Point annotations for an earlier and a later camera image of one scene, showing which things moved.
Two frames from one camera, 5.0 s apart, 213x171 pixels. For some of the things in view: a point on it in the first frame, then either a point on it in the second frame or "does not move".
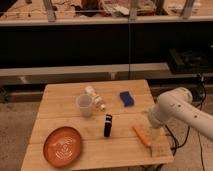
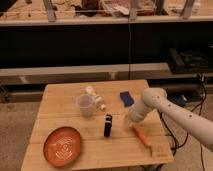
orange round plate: [62, 146] does not move
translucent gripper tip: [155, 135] to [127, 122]
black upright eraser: [108, 125] does not move
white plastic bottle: [95, 97] does not move
